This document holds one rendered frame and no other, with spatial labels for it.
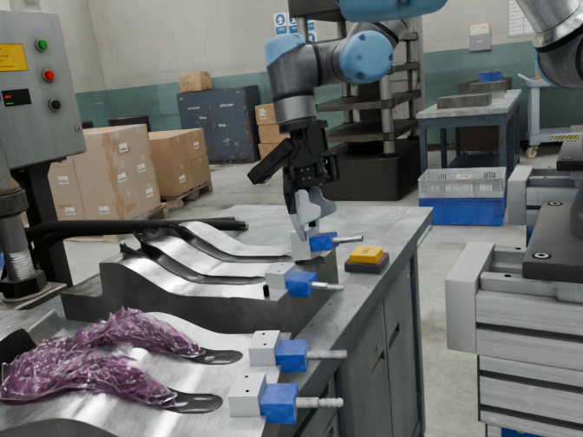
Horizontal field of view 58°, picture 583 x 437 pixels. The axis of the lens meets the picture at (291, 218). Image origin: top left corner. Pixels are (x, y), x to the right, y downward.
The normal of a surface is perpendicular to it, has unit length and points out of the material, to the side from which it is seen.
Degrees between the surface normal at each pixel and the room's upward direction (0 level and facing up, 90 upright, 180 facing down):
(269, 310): 90
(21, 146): 90
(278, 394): 0
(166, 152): 90
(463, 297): 90
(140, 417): 27
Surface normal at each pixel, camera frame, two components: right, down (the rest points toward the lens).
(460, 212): -0.40, 0.30
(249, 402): -0.14, 0.28
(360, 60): 0.17, 0.22
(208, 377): -0.11, -0.96
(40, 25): 0.90, 0.02
